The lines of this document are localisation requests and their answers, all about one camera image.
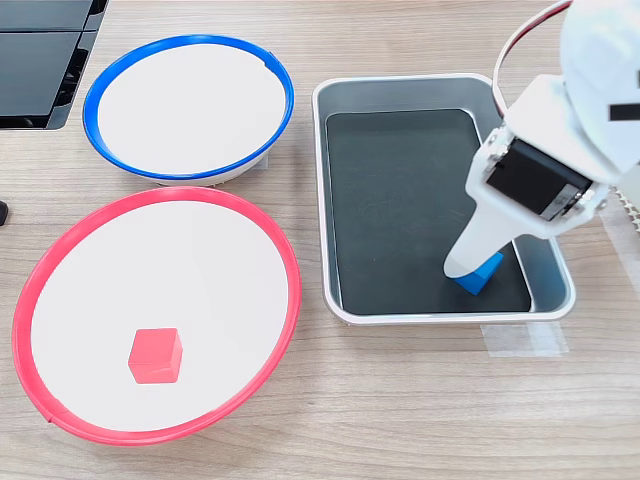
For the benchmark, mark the blue cube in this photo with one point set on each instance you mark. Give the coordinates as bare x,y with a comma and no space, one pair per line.
475,285

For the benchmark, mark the red cube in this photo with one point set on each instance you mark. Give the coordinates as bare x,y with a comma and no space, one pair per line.
155,357

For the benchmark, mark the black tray mat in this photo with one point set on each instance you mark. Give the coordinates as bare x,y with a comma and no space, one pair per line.
400,210

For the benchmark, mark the steel tray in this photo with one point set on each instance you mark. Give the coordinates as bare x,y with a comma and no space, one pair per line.
370,92

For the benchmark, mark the clear tape piece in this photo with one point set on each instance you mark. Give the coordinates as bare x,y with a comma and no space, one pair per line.
525,340

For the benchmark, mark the long clear tape strip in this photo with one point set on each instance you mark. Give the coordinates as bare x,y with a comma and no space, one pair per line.
622,250

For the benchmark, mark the red-rimmed white plate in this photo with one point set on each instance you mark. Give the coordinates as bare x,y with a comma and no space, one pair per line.
210,280

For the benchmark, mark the blue-rimmed white plate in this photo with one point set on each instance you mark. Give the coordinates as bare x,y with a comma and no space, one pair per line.
190,105

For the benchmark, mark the small black object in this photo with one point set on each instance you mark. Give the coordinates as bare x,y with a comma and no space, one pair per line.
3,212

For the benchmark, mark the black panelled device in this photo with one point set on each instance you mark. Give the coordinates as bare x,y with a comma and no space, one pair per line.
35,65

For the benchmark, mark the pale perforated base plate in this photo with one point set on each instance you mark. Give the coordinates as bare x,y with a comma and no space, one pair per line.
631,210

